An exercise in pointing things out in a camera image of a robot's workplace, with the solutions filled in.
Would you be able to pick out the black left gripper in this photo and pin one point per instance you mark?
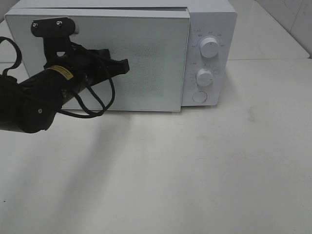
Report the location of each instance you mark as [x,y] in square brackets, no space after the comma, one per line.
[70,67]

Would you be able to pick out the round white door button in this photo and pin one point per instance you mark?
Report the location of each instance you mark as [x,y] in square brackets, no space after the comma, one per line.
[200,97]

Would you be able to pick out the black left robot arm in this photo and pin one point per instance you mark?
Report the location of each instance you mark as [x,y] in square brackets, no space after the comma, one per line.
[23,107]

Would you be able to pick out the lower white microwave knob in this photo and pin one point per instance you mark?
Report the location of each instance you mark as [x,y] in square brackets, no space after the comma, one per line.
[204,77]

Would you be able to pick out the white microwave knob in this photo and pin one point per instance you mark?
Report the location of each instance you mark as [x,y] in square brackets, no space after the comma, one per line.
[204,77]
[209,47]

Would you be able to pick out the upper white microwave knob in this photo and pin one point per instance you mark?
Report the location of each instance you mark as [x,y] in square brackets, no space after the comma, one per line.
[209,47]

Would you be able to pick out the white microwave oven body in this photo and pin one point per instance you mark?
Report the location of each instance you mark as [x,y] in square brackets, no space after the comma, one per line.
[208,18]

